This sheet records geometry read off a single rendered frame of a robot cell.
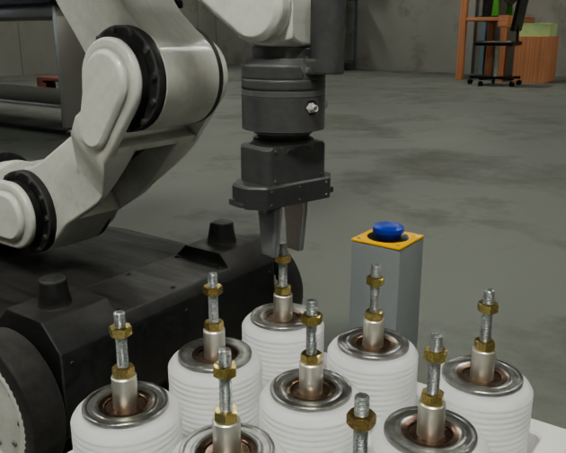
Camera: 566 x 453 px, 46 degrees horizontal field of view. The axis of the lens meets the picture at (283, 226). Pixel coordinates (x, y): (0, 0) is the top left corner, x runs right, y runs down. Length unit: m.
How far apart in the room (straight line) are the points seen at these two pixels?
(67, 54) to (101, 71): 2.71
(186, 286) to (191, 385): 0.41
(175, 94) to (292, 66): 0.28
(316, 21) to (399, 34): 10.18
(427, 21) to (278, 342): 10.02
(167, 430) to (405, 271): 0.39
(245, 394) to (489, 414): 0.23
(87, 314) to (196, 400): 0.32
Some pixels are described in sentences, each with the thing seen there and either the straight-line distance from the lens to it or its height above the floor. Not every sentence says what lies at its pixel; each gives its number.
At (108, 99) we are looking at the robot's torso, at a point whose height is 0.48.
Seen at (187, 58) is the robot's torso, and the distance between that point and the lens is 0.94.
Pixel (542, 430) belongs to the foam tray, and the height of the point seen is 0.18.
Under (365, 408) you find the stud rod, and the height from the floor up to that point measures 0.33.
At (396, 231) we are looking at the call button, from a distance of 0.86.
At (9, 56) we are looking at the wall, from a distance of 10.18.
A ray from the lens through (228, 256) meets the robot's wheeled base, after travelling 1.15.
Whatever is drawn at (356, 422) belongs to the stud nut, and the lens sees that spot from 0.45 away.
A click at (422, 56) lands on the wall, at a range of 10.68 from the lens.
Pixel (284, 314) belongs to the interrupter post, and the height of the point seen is 0.26.
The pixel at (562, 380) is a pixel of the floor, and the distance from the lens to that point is 1.26.
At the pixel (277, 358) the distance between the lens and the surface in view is 0.75.
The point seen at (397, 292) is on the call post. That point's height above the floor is 0.26.
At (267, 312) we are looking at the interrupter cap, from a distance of 0.79.
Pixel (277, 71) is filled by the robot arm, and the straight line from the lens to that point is 0.68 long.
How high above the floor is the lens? 0.57
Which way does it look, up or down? 16 degrees down
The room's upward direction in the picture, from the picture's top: straight up
